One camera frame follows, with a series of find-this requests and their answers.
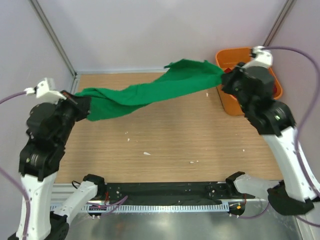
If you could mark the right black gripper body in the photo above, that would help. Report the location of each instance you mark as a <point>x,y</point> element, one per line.
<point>231,85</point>

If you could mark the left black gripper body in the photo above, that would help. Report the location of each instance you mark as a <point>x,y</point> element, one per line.
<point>72,110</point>

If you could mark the green t shirt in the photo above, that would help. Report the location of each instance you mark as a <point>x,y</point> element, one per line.
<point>182,78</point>

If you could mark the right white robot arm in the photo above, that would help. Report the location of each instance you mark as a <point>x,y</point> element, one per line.
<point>293,195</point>

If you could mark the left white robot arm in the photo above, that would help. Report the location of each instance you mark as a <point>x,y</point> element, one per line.
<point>48,128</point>

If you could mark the orange plastic bin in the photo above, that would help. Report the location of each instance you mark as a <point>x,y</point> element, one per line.
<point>226,59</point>

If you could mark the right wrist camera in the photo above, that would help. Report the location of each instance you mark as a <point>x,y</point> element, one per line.
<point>260,57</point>

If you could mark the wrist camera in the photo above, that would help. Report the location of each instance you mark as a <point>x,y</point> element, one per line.
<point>260,57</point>
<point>45,91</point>

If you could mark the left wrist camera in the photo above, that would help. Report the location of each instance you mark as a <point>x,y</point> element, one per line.
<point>45,91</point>

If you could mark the white slotted cable duct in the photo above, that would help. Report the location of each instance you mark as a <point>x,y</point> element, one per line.
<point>123,209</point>

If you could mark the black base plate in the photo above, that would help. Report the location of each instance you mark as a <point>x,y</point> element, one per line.
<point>170,193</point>

